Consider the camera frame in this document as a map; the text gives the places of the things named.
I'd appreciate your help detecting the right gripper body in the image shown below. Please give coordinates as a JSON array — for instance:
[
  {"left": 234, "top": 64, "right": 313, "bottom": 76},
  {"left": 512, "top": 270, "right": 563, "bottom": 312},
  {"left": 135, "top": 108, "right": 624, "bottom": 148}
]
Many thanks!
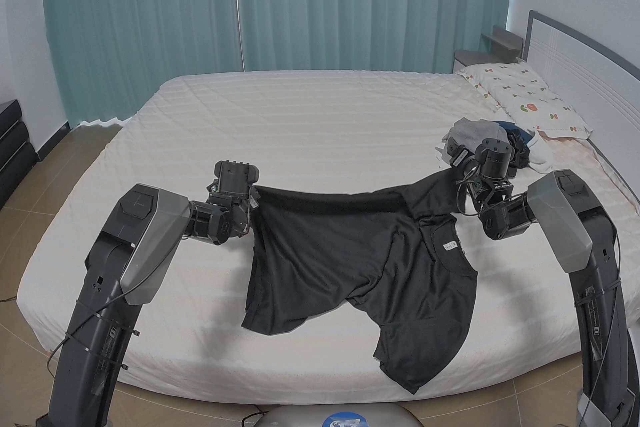
[{"left": 446, "top": 140, "right": 478, "bottom": 170}]

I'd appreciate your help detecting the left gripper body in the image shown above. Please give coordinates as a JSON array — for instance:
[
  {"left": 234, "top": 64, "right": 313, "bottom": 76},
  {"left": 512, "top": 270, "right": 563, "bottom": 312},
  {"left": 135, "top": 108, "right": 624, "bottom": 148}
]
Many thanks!
[{"left": 243, "top": 187, "right": 263, "bottom": 235}]

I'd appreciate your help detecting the black T-shirt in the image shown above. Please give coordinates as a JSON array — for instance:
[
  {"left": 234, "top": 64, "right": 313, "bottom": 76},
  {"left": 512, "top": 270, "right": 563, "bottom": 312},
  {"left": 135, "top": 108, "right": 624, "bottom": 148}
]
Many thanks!
[{"left": 241, "top": 167, "right": 478, "bottom": 395}]

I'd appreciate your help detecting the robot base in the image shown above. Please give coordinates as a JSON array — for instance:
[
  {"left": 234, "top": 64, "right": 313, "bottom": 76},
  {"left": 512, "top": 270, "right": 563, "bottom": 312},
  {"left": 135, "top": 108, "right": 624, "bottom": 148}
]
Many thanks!
[{"left": 252, "top": 402, "right": 426, "bottom": 427}]

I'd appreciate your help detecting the pile of clothes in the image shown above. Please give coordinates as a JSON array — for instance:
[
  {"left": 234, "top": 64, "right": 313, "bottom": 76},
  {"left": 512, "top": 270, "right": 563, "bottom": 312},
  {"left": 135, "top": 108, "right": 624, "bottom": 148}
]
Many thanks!
[{"left": 434, "top": 117, "right": 553, "bottom": 175}]

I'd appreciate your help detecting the bed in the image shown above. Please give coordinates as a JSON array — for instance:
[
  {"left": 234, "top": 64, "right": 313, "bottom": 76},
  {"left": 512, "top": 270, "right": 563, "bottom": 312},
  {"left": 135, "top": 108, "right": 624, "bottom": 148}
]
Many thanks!
[{"left": 16, "top": 10, "right": 640, "bottom": 398}]

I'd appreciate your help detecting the white printed pillow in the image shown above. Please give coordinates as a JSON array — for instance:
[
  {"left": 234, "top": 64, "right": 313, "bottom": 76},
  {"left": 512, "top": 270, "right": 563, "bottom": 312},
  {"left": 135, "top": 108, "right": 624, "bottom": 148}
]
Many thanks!
[{"left": 457, "top": 60, "right": 594, "bottom": 139}]

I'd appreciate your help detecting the grey bedside table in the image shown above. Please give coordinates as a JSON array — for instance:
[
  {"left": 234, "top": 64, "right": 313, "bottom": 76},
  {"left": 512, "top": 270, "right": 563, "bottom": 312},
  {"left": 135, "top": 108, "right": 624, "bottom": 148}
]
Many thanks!
[{"left": 454, "top": 26, "right": 525, "bottom": 75}]

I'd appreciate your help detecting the black chest of drawers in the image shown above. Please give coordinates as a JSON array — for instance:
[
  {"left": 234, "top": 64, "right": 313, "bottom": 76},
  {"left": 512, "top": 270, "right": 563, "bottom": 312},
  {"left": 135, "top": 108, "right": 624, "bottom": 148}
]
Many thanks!
[{"left": 0, "top": 99, "right": 40, "bottom": 210}]

